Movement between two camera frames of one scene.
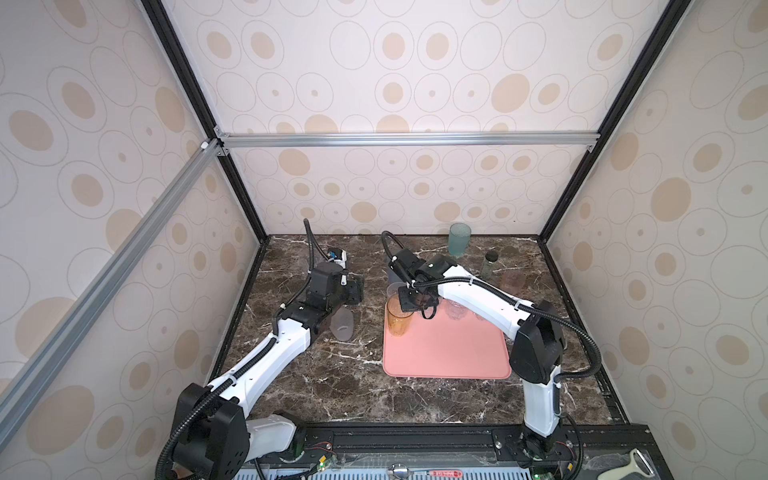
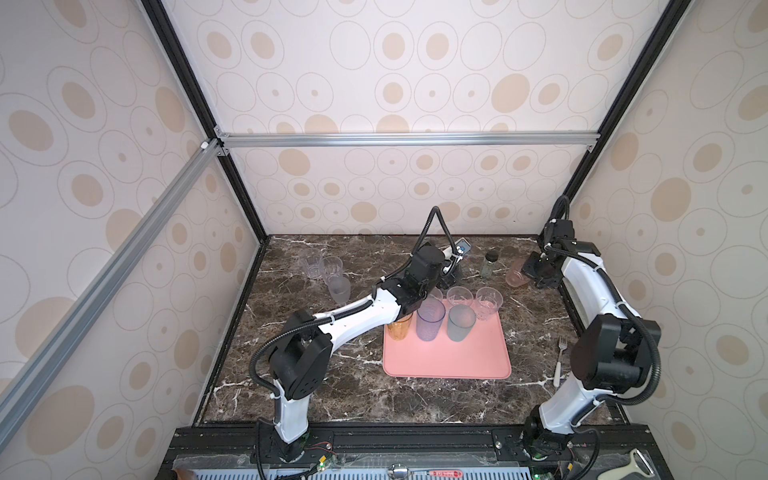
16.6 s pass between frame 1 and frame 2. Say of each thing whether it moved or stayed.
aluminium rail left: stayed
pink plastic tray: stayed
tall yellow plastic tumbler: stayed
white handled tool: stayed
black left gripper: moved
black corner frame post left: stayed
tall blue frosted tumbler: moved
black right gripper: moved
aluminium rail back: stayed
